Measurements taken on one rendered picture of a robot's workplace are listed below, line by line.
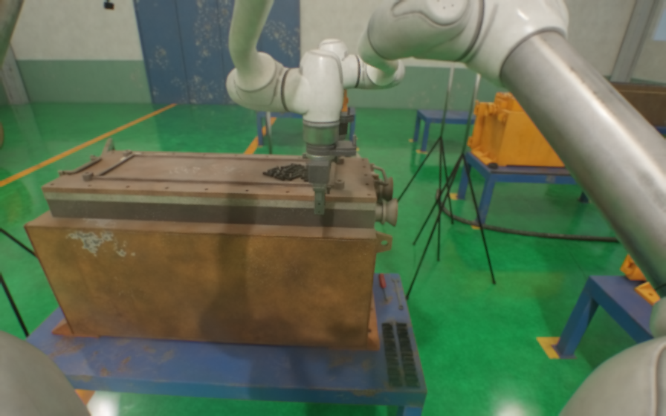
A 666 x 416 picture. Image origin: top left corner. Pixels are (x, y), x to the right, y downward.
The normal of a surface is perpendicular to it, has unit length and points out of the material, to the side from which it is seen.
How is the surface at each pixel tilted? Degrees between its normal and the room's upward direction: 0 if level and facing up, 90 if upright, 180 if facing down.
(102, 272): 90
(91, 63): 90
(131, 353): 0
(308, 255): 90
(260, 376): 0
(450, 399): 0
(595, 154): 75
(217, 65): 90
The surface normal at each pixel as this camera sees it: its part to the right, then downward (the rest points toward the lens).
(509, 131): 0.00, 0.46
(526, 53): -0.74, -0.22
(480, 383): 0.03, -0.89
